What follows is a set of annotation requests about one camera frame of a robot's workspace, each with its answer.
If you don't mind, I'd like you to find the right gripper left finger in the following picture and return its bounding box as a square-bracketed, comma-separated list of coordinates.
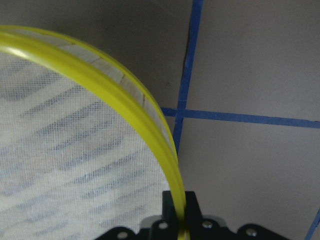
[97, 191, 179, 240]

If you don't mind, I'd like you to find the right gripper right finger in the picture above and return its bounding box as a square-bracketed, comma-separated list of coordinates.
[185, 191, 283, 240]

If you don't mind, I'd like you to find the yellow steamer layer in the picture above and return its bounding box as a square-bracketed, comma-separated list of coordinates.
[0, 25, 186, 240]

